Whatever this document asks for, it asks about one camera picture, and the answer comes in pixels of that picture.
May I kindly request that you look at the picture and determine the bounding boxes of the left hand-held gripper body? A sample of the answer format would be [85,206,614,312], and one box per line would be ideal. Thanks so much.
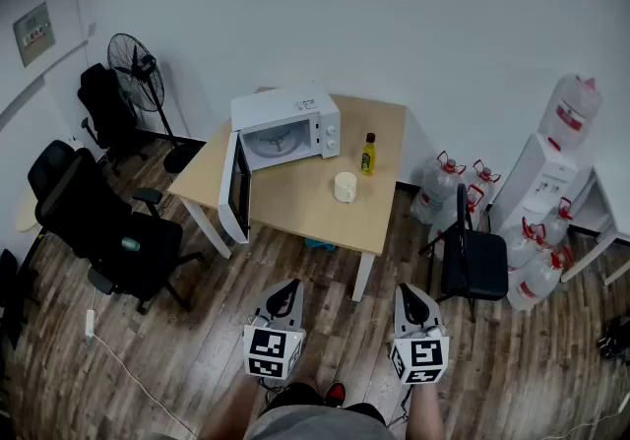
[242,279,307,381]

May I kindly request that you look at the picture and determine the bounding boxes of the cream white cup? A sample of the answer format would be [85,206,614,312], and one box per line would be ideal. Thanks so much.
[334,171,357,205]

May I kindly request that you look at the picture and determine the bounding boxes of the person's grey shirt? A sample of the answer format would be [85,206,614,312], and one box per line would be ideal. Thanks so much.
[243,405,398,440]

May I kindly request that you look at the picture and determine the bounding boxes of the person's black shorts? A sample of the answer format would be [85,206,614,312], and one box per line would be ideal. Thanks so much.
[263,381,388,427]

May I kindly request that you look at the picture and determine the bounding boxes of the grey wall panel box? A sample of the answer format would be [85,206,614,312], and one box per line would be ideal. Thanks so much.
[12,1,57,68]

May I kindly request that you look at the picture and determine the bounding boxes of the black bag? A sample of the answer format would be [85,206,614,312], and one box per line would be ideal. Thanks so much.
[598,315,630,360]

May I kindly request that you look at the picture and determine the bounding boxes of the white water dispenser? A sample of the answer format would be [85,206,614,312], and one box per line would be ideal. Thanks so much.
[489,132,595,235]

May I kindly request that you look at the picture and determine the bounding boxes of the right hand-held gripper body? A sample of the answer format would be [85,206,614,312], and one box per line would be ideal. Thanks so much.
[388,282,451,386]

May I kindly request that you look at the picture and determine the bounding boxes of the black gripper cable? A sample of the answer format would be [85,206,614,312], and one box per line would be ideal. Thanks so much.
[258,377,280,405]
[386,382,414,429]

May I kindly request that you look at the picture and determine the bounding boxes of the large clear water barrel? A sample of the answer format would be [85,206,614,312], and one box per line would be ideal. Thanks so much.
[536,74,604,152]

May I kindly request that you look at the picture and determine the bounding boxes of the white microwave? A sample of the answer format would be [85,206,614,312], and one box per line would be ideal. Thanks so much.
[217,86,343,246]

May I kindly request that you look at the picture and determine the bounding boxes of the black mesh office chair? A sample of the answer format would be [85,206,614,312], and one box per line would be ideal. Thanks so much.
[27,139,206,315]

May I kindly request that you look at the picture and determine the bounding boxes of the light wooden table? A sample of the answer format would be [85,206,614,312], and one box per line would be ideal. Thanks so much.
[166,87,409,304]

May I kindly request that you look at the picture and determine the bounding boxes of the beige round table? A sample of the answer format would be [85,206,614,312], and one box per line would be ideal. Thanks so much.
[13,189,43,234]

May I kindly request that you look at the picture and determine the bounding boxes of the person's red black shoe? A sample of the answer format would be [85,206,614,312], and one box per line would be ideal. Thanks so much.
[325,381,347,409]

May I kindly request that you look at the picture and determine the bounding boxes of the white desk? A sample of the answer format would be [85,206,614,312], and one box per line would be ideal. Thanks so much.
[560,164,630,287]

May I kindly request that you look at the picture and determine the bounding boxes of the white power cable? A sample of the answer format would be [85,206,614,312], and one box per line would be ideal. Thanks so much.
[91,332,198,437]

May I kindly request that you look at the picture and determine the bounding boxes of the black folding chair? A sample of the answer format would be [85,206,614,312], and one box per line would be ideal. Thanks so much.
[418,182,510,324]

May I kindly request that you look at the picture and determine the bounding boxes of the person's left forearm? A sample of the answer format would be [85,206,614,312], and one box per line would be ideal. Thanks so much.
[201,371,277,440]

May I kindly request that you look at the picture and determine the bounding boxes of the black standing fan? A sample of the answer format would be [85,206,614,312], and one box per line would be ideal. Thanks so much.
[106,31,198,174]

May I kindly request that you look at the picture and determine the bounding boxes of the yellow oil bottle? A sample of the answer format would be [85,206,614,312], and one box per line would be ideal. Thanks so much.
[360,132,377,177]

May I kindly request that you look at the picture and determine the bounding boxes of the group of clear water jugs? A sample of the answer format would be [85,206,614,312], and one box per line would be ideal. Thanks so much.
[409,150,576,314]

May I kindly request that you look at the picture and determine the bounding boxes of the person's right forearm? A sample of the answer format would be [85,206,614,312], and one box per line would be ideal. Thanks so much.
[403,381,447,440]

